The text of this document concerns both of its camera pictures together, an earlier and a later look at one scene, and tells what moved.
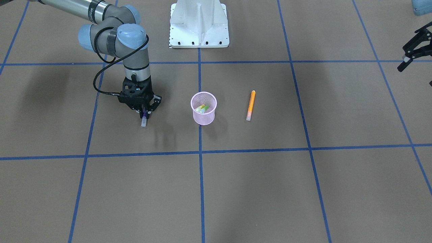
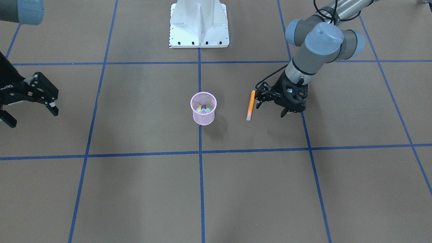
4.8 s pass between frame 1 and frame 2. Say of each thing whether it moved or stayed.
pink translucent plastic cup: stayed
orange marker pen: stayed
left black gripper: moved
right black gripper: moved
